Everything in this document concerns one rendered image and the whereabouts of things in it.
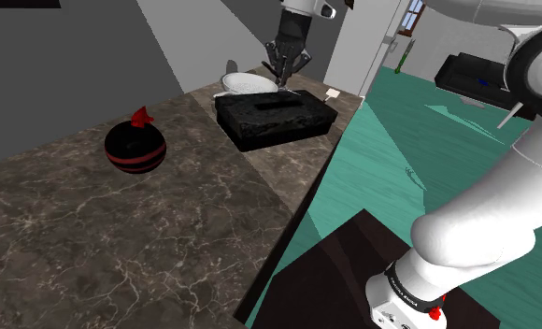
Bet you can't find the dark robot stand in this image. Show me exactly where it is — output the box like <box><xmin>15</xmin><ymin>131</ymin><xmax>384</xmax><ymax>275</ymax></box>
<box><xmin>250</xmin><ymin>208</ymin><xmax>503</xmax><ymax>329</ymax></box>

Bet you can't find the black tissue box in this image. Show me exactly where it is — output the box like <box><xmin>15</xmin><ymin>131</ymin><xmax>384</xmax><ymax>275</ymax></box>
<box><xmin>213</xmin><ymin>89</ymin><xmax>339</xmax><ymax>153</ymax></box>

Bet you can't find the brown-framed window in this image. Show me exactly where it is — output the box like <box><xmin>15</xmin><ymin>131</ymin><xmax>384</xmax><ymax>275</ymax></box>
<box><xmin>397</xmin><ymin>0</ymin><xmax>426</xmax><ymax>38</ymax></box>

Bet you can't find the white perforated bowl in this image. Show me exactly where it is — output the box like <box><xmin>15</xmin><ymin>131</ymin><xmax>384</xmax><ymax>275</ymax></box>
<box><xmin>213</xmin><ymin>71</ymin><xmax>280</xmax><ymax>99</ymax></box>

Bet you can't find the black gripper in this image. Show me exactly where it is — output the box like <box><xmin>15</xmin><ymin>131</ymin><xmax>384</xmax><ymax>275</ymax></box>
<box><xmin>261</xmin><ymin>8</ymin><xmax>316</xmax><ymax>89</ymax></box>

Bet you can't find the black red-striped round vase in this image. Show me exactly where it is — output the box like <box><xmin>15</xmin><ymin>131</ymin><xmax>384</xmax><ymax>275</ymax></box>
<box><xmin>104</xmin><ymin>106</ymin><xmax>168</xmax><ymax>175</ymax></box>

